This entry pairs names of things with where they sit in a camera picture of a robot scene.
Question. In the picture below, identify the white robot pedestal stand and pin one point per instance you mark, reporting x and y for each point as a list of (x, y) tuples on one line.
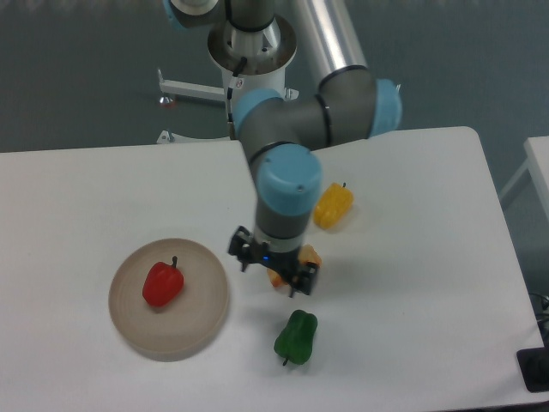
[(246, 60)]

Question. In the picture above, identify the green toy bell pepper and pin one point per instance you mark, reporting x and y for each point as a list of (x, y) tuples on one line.
[(295, 342)]

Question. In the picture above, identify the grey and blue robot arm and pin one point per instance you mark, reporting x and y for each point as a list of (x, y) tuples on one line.
[(339, 101)]

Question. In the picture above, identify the white side table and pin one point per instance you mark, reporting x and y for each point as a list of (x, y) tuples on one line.
[(533, 170)]

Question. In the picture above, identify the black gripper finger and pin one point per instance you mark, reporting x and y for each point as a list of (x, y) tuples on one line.
[(303, 280), (240, 247)]

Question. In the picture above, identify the orange toy bread piece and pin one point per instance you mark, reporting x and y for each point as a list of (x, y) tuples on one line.
[(307, 255)]

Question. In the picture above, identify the black box at table edge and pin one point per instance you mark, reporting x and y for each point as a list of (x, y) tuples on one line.
[(533, 363)]

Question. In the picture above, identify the red toy bell pepper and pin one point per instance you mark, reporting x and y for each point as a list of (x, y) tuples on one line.
[(163, 283)]

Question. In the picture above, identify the beige round plate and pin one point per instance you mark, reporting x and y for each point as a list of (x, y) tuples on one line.
[(190, 321)]

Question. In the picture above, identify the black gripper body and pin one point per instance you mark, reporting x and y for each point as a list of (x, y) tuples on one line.
[(279, 255)]

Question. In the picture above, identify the yellow toy bell pepper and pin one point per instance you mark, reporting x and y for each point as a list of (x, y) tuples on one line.
[(333, 205)]

